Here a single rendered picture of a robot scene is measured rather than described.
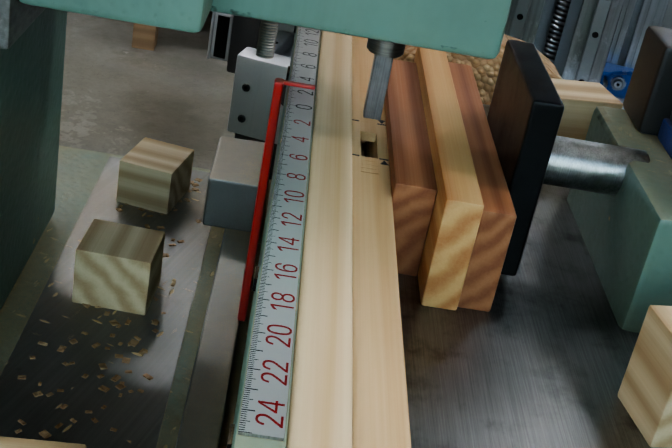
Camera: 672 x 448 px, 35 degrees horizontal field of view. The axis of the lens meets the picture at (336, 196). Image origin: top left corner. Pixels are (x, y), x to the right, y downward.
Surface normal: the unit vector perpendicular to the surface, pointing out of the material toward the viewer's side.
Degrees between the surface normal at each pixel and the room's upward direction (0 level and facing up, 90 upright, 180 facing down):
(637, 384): 90
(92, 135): 0
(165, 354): 0
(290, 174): 0
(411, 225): 90
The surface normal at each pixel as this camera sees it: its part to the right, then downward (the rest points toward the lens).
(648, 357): -0.97, -0.07
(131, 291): -0.07, 0.44
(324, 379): 0.17, -0.88
